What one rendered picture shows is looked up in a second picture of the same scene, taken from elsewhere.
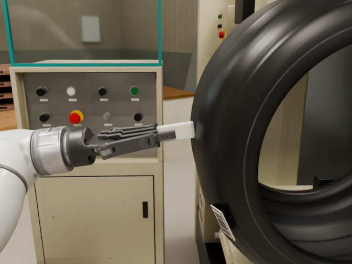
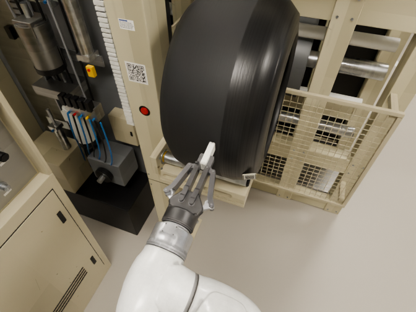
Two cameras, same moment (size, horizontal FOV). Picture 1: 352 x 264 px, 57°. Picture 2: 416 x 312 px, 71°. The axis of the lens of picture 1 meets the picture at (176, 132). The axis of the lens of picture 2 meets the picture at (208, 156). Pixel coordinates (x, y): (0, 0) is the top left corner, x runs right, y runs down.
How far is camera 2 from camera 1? 0.73 m
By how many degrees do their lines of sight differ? 63
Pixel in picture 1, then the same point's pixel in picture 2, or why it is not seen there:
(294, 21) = (273, 60)
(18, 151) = (181, 267)
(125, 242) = (61, 251)
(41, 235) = not seen: outside the picture
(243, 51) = (255, 91)
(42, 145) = (183, 246)
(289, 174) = not seen: hidden behind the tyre
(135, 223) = (60, 233)
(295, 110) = not seen: hidden behind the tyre
